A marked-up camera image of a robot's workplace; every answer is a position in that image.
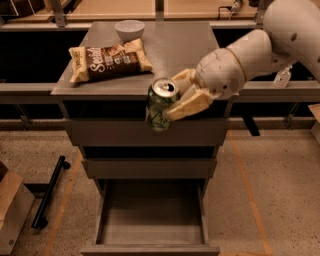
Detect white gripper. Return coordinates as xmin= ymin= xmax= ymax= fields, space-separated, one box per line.
xmin=163 ymin=48 xmax=246 ymax=121

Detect green soda can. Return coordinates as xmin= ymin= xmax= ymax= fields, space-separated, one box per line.
xmin=146 ymin=78 xmax=180 ymax=132

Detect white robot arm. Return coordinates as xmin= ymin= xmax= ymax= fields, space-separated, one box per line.
xmin=163 ymin=0 xmax=320 ymax=121

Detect grey top drawer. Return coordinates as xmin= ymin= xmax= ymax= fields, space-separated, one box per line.
xmin=64 ymin=119 xmax=227 ymax=146

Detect grey drawer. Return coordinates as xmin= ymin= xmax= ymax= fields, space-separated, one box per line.
xmin=64 ymin=119 xmax=227 ymax=146
xmin=83 ymin=158 xmax=217 ymax=179

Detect grey drawer cabinet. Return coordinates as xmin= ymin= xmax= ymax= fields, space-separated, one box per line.
xmin=50 ymin=21 xmax=240 ymax=256

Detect grey middle drawer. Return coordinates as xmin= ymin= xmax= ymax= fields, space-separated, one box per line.
xmin=83 ymin=158 xmax=217 ymax=179

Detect open bottom drawer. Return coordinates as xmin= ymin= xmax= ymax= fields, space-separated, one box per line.
xmin=81 ymin=180 xmax=220 ymax=256

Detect brown chip bag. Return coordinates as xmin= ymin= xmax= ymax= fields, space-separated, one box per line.
xmin=69 ymin=39 xmax=153 ymax=83

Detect white bowl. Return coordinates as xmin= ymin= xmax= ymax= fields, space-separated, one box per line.
xmin=114 ymin=20 xmax=145 ymax=41

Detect clear sanitizer bottle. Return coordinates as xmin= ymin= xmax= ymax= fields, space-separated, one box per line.
xmin=273 ymin=65 xmax=292 ymax=88

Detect black metal bar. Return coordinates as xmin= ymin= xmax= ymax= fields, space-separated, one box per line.
xmin=31 ymin=155 xmax=71 ymax=229

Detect cardboard box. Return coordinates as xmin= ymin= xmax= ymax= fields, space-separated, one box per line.
xmin=0 ymin=162 xmax=35 ymax=256

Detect black cable with plug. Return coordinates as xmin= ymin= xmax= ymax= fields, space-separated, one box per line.
xmin=217 ymin=0 xmax=243 ymax=19

